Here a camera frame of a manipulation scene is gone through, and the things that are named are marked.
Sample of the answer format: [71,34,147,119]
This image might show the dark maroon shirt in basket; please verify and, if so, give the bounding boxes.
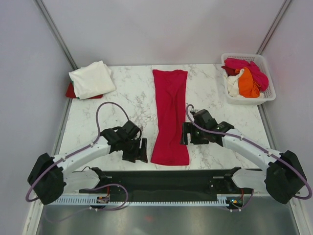
[221,66,240,76]

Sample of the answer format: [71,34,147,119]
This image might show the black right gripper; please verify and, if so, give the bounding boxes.
[179,122,209,144]

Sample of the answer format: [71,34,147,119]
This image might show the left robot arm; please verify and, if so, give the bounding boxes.
[27,120,148,205]

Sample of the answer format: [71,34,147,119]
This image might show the white plastic laundry basket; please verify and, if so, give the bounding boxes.
[221,53,276,105]

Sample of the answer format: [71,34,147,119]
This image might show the orange shirt in basket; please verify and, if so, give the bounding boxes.
[239,67,260,98]

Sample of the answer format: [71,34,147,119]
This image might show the cream white shirt in basket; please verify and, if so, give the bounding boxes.
[226,69,245,97]

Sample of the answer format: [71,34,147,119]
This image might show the pink shirt in basket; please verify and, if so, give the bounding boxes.
[224,57,269,92]

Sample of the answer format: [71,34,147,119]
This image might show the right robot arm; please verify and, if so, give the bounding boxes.
[180,105,313,204]

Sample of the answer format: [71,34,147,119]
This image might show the folded white t shirt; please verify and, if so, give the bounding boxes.
[69,61,116,99]

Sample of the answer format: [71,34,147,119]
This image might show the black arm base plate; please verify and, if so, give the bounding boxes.
[79,169,252,201]

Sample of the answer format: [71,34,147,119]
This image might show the folded dark red t shirt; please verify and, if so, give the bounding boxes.
[66,82,103,99]

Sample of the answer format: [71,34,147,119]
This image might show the aluminium frame post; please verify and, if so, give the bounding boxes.
[256,0,294,55]
[34,0,78,70]

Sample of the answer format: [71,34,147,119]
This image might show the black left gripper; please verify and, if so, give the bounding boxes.
[122,137,147,163]

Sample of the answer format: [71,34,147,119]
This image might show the right aluminium frame post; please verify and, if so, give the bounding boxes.
[256,0,294,55]

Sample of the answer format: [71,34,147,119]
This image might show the white slotted cable duct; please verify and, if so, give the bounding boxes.
[51,194,244,207]

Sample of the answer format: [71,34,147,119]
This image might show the left aluminium frame post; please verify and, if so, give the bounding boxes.
[34,0,78,70]

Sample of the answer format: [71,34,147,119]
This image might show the crimson red t shirt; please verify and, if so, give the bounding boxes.
[151,70,190,166]

